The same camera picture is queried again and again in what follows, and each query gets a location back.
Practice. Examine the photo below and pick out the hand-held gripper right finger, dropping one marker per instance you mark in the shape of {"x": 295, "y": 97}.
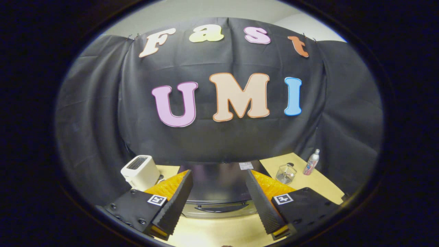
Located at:
{"x": 262, "y": 202}

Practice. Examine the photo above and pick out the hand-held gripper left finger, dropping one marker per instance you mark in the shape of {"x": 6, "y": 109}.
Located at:
{"x": 178, "y": 202}

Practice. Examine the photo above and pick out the black toaster oven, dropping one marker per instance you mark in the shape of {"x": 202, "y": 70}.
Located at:
{"x": 219, "y": 181}

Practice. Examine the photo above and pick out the white pop-up toaster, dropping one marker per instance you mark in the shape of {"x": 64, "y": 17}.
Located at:
{"x": 140, "y": 173}

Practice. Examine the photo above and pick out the clear glass jar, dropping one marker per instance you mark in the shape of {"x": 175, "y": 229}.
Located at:
{"x": 285, "y": 175}

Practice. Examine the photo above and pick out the small bottle with pink label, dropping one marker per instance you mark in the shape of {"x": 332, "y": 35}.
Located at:
{"x": 311, "y": 164}

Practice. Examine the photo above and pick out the black backdrop cloth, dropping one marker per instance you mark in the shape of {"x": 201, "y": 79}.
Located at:
{"x": 219, "y": 140}

